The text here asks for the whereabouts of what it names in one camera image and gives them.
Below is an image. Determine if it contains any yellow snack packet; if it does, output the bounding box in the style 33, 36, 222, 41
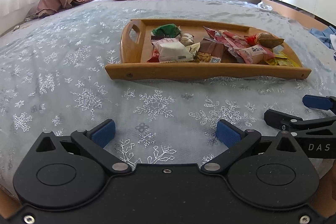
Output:
265, 52, 300, 68

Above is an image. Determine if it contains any pink white cake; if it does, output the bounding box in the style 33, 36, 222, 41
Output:
238, 45, 274, 64

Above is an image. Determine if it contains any gold red nut packet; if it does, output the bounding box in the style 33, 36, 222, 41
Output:
245, 32, 284, 49

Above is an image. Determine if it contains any red black long snack bar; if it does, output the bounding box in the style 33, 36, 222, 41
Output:
203, 27, 245, 63

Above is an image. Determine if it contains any brown almond chocolate bar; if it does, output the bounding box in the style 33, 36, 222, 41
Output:
196, 38, 225, 63

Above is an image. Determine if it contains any red cracker packet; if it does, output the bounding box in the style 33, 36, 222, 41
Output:
219, 30, 250, 48

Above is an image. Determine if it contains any gold foil snack bar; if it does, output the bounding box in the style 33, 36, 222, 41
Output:
186, 43, 201, 57

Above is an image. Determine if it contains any dark red chocolate bar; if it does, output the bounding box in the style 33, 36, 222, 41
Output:
146, 36, 166, 63

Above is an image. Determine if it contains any white red printed pastry packet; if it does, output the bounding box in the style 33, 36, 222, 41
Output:
153, 38, 193, 63

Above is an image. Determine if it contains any white gold dotted candy packet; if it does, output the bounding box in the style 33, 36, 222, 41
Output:
180, 33, 194, 47

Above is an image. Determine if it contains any green snack packet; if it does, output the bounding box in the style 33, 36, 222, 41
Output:
151, 24, 181, 38

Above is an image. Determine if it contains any blue clothes pile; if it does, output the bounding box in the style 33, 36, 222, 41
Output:
309, 26, 336, 59

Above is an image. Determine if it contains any snowflake bedspread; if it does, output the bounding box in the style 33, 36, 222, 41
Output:
1, 0, 335, 190

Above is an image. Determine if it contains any wooden serving tray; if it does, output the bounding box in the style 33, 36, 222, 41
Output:
105, 19, 311, 81

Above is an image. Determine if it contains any crumpled clear plastic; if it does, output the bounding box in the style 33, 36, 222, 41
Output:
257, 1, 273, 11

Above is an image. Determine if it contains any wooden bed frame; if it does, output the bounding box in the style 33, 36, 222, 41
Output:
262, 0, 327, 31

